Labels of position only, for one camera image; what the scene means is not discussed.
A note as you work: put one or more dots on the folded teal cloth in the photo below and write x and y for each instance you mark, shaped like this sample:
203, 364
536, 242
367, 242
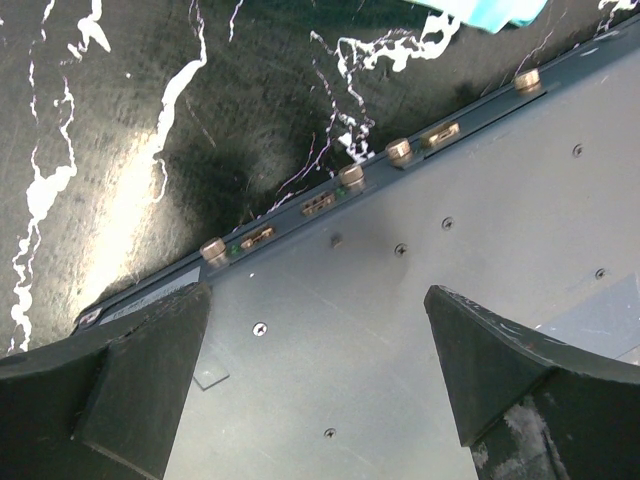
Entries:
489, 15

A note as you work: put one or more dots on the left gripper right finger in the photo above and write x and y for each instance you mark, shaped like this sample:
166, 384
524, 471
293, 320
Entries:
528, 406

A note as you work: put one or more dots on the dark grey network switch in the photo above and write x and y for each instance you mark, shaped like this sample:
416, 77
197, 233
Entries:
318, 360

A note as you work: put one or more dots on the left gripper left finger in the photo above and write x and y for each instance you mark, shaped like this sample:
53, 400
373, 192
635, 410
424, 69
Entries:
105, 403

